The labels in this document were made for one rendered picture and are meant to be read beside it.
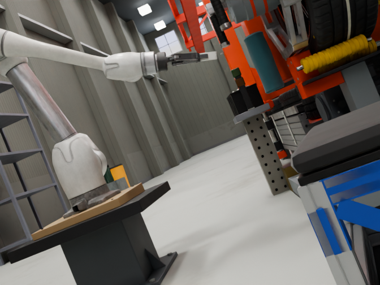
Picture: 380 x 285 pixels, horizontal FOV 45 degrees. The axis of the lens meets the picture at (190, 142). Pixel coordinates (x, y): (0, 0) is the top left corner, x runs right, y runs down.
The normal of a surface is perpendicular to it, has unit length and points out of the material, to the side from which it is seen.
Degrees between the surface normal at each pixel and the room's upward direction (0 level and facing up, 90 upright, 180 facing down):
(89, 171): 91
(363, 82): 90
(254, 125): 90
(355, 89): 90
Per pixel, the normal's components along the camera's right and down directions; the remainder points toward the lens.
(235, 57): -0.07, 0.01
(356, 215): -0.32, 0.11
